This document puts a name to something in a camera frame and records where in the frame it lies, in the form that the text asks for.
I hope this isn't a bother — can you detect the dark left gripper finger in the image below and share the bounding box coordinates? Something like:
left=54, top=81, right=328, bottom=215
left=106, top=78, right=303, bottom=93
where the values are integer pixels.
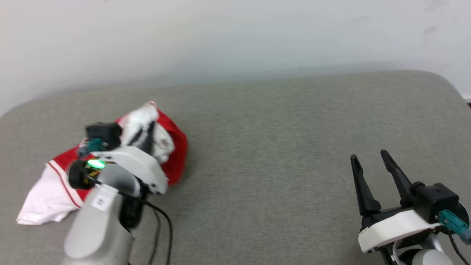
left=141, top=121, right=155, bottom=155
left=128, top=128, right=145, bottom=147

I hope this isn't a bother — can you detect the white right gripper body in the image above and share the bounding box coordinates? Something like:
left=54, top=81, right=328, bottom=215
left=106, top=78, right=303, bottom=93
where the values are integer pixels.
left=358, top=205, right=443, bottom=254

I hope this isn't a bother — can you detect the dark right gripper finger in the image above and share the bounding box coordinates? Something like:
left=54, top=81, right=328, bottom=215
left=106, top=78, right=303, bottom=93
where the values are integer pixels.
left=380, top=149, right=415, bottom=207
left=350, top=154, right=382, bottom=216

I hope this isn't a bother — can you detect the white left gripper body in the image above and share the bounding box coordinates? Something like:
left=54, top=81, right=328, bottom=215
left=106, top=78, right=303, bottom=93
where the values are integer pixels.
left=91, top=146, right=169, bottom=195

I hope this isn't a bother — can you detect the red and white basketball jersey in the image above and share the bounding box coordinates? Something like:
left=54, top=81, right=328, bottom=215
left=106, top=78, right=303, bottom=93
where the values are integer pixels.
left=16, top=101, right=188, bottom=225

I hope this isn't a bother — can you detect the grey fabric sofa cushion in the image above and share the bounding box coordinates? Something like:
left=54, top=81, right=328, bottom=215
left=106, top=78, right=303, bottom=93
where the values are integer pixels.
left=0, top=70, right=471, bottom=265

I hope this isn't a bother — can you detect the teal left camera cable plug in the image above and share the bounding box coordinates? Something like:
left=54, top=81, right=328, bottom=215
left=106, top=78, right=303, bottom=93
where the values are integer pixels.
left=77, top=138, right=108, bottom=158

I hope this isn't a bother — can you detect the teal camera cable plug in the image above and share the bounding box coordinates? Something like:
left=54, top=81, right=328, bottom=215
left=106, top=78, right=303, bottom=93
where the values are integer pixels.
left=77, top=138, right=108, bottom=158
left=438, top=209, right=471, bottom=245

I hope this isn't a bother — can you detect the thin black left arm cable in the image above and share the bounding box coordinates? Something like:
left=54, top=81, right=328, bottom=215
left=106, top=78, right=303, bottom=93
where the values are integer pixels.
left=87, top=175, right=174, bottom=265

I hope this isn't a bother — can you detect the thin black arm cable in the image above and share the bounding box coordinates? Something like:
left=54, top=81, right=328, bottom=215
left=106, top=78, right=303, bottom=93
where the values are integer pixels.
left=87, top=175, right=174, bottom=265
left=447, top=227, right=471, bottom=265

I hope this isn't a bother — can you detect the teal right camera cable plug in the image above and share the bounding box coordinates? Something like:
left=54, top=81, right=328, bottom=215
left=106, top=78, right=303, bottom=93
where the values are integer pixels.
left=438, top=209, right=471, bottom=245

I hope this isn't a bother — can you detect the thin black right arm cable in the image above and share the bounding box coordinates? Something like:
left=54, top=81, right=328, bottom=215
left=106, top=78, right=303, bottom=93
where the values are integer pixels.
left=447, top=227, right=471, bottom=265

